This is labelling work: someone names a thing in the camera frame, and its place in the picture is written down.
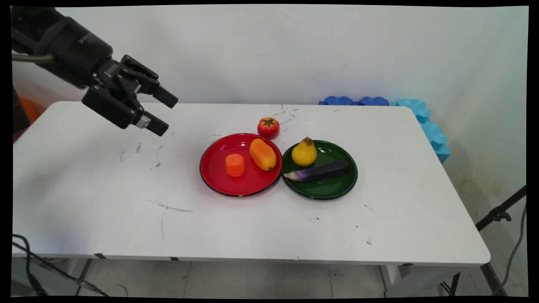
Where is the red round plate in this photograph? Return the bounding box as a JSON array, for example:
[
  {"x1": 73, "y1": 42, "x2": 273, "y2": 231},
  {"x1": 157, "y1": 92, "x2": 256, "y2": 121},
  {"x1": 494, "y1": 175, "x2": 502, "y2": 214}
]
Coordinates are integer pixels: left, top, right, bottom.
[{"x1": 200, "y1": 133, "x2": 283, "y2": 197}]

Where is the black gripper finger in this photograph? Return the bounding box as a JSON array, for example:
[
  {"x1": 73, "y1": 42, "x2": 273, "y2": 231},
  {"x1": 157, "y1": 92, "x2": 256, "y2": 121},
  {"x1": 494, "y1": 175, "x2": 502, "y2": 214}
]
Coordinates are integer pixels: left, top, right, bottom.
[
  {"x1": 81, "y1": 85, "x2": 170, "y2": 137},
  {"x1": 110, "y1": 55, "x2": 179, "y2": 109}
]

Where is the orange toy persimmon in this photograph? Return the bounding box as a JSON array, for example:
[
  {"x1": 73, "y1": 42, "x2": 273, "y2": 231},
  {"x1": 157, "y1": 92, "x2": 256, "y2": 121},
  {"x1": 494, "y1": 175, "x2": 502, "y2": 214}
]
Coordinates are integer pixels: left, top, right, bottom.
[{"x1": 225, "y1": 153, "x2": 246, "y2": 178}]

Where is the dark green round plate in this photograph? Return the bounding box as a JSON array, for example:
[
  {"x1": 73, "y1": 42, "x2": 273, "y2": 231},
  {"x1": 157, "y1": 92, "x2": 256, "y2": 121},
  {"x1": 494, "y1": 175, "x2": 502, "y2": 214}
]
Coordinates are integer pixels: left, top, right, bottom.
[{"x1": 281, "y1": 140, "x2": 358, "y2": 200}]

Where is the dark object behind table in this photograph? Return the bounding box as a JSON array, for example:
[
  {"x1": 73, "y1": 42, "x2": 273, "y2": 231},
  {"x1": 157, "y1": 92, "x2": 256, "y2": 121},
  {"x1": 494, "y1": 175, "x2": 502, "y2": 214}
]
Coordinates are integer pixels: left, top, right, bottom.
[{"x1": 12, "y1": 85, "x2": 32, "y2": 134}]

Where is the light blue foam mat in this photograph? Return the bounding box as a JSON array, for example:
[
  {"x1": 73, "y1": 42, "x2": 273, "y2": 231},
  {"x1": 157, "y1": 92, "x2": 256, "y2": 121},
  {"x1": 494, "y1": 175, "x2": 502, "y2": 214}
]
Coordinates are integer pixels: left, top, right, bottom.
[{"x1": 389, "y1": 98, "x2": 451, "y2": 164}]

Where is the black tripod stand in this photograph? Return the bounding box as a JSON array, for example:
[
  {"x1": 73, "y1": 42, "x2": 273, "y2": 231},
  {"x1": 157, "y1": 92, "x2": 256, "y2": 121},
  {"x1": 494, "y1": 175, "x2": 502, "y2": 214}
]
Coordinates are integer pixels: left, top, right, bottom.
[{"x1": 475, "y1": 185, "x2": 527, "y2": 232}]

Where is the black table leg frame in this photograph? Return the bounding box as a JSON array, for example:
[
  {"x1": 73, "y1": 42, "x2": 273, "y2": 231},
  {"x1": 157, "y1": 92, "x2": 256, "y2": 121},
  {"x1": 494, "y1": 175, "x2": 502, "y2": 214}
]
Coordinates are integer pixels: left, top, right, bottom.
[
  {"x1": 440, "y1": 262, "x2": 511, "y2": 298},
  {"x1": 75, "y1": 259, "x2": 94, "y2": 296}
]

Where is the yellow toy pear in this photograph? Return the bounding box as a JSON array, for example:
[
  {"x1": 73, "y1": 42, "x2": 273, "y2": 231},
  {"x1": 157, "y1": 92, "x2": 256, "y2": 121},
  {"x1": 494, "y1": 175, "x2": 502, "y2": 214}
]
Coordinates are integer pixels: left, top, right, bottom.
[{"x1": 291, "y1": 137, "x2": 318, "y2": 167}]

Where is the black cable with connector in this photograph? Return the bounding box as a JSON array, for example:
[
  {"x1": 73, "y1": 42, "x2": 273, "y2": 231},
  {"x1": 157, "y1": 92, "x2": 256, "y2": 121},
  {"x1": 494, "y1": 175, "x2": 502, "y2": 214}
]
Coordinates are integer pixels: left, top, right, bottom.
[{"x1": 12, "y1": 234, "x2": 111, "y2": 298}]

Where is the purple toy eggplant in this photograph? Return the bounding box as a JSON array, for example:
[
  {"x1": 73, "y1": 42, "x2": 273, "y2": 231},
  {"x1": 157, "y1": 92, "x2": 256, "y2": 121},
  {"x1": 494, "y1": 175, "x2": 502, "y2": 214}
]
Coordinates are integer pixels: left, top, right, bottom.
[{"x1": 283, "y1": 161, "x2": 350, "y2": 183}]

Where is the red toy tomato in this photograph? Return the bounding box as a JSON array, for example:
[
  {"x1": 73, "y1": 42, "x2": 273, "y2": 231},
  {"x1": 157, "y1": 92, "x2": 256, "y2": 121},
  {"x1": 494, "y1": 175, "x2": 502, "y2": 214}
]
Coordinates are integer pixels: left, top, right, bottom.
[{"x1": 257, "y1": 117, "x2": 280, "y2": 139}]

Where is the orange object behind table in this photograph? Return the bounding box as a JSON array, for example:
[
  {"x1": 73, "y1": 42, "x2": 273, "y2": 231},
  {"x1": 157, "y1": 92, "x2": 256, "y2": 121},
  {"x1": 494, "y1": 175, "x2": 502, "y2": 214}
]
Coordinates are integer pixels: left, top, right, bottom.
[{"x1": 19, "y1": 97, "x2": 46, "y2": 123}]

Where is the orange toy mango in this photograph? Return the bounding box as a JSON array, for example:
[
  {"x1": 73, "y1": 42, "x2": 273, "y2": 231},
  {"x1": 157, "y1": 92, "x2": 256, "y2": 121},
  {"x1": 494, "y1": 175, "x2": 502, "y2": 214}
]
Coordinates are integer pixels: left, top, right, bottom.
[{"x1": 249, "y1": 138, "x2": 278, "y2": 172}]

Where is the grey hanging cable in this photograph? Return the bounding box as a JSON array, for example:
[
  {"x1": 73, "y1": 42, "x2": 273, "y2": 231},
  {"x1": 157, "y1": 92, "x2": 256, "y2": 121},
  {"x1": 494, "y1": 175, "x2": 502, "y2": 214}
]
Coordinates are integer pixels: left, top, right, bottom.
[{"x1": 492, "y1": 204, "x2": 527, "y2": 296}]

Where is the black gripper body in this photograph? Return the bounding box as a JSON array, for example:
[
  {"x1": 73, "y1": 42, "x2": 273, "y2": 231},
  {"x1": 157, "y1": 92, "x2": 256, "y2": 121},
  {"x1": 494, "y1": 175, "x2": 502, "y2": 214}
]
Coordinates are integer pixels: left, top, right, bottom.
[{"x1": 35, "y1": 16, "x2": 123, "y2": 90}]

